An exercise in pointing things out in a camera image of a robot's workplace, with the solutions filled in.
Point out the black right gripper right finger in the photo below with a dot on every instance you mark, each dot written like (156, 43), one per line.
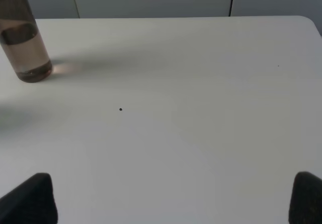
(305, 203)

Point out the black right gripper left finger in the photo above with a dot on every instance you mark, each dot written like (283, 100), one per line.
(30, 202)

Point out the brown transparent water bottle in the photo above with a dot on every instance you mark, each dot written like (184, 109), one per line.
(22, 42)

